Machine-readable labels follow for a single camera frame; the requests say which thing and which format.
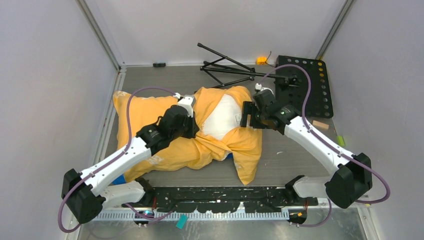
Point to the black folded tripod stand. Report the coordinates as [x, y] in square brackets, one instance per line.
[249, 73]

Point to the yellow printed pillowcase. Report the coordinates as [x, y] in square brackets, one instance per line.
[245, 143]

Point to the orange tape roll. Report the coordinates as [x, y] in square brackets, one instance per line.
[261, 60]

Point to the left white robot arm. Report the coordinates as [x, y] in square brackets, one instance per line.
[88, 192]

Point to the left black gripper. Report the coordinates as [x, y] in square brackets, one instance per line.
[193, 127]

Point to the white slotted cable duct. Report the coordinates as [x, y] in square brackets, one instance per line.
[238, 215]

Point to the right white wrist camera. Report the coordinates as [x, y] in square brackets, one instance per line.
[260, 88]

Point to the wooden block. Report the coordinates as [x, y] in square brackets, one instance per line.
[321, 125]

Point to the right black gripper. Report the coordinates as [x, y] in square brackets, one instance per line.
[248, 109]

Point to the black perforated metal plate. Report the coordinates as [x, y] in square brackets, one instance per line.
[319, 102]

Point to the white pillow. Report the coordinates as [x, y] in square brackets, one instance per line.
[225, 117]

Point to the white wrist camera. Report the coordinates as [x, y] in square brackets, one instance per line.
[260, 88]
[187, 102]

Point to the green block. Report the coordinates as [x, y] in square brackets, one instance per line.
[340, 141]

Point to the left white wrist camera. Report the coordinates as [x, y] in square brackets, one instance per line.
[187, 102]

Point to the teal tape piece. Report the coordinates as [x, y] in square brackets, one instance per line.
[182, 221]

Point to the blue cloth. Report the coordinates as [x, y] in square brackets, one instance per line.
[121, 179]

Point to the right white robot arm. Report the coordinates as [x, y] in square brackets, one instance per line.
[349, 176]

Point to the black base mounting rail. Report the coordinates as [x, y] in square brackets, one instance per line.
[254, 199]

